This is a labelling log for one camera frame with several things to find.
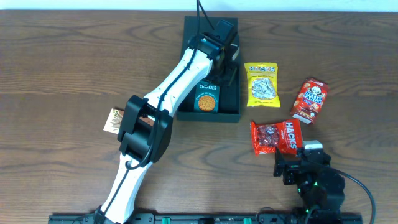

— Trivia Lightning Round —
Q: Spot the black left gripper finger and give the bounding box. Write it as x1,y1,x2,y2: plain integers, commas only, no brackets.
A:
211,71,226,86
227,59,240,87

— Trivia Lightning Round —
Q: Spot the dark green open box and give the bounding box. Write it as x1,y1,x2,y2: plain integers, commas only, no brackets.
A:
177,16,241,123

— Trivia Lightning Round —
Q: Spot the red Hello Panda box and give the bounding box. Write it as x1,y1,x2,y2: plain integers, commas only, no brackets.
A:
290,78,329,124

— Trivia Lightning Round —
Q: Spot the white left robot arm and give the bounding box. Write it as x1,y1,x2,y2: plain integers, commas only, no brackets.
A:
94,33,239,223

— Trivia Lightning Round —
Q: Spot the red Hacks candy bag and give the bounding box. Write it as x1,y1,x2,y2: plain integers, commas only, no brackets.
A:
250,119,303,156

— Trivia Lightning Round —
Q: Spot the yellow Hacks candy bag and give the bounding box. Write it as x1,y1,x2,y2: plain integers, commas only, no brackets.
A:
244,62,280,108

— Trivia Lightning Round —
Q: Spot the brown chocolate stick box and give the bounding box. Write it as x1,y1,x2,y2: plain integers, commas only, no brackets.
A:
103,108,156,135

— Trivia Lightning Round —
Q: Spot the teal cookie packet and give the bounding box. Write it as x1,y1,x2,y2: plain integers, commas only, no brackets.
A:
193,81,220,113

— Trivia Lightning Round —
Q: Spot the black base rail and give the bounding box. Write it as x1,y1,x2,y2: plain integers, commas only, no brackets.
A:
47,212,364,224

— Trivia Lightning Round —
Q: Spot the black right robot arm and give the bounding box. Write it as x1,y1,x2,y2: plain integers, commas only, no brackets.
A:
274,148,345,223

